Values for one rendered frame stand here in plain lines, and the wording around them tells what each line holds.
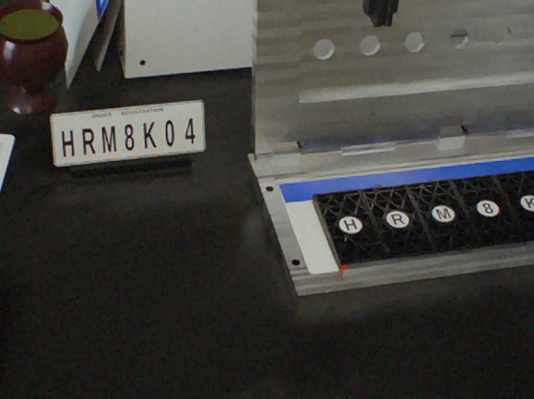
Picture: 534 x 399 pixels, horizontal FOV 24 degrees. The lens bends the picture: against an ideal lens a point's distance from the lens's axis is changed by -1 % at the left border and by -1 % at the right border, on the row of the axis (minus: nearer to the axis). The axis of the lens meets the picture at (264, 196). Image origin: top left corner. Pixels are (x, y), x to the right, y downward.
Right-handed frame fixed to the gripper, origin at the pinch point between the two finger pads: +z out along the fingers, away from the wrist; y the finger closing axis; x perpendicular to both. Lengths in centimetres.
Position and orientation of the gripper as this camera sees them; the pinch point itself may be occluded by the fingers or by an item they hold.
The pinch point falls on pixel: (380, 1)
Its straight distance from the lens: 116.9
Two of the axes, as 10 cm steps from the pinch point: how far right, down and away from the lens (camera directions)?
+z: -0.8, 7.3, 6.8
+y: 9.7, -1.1, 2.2
